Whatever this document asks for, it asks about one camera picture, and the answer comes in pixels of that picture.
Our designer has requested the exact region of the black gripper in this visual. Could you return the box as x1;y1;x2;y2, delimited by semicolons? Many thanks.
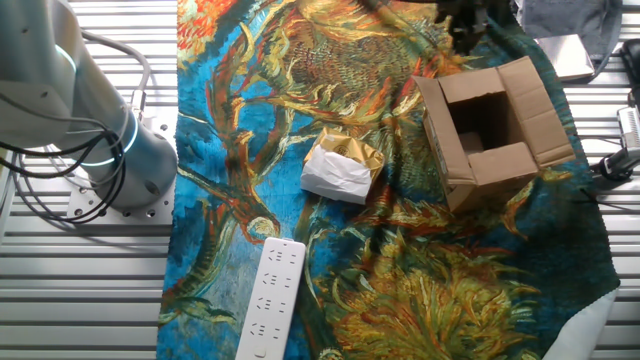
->
435;0;506;54

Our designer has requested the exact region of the brown cardboard box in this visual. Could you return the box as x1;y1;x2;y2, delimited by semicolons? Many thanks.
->
413;55;577;215

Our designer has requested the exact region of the white flat box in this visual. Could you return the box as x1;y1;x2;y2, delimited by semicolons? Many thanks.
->
533;33;596;82

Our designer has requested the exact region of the grey cloth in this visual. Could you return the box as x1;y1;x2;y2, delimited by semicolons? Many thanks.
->
518;0;624;64

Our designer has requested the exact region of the gold tissue pack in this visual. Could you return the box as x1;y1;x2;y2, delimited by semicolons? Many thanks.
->
299;126;386;206

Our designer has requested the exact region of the sunflower painting cloth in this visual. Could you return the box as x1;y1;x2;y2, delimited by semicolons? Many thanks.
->
155;0;621;360

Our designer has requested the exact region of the white power strip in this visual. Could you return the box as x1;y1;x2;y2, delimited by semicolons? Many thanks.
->
234;236;307;360

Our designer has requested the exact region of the black bracket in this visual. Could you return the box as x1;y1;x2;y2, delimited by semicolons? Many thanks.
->
621;38;640;106

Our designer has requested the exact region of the silver camera on mount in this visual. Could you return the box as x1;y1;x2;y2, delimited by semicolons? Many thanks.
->
617;105;640;151

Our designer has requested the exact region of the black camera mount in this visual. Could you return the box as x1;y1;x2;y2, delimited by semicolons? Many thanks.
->
591;147;640;182

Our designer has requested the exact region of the thin black wire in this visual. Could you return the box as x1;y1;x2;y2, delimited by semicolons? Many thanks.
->
571;187;640;212

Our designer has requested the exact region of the thick grey cable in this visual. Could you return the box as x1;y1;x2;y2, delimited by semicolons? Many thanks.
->
82;30;152;122

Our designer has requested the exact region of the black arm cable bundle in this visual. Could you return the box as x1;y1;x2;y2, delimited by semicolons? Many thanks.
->
0;127;126;229

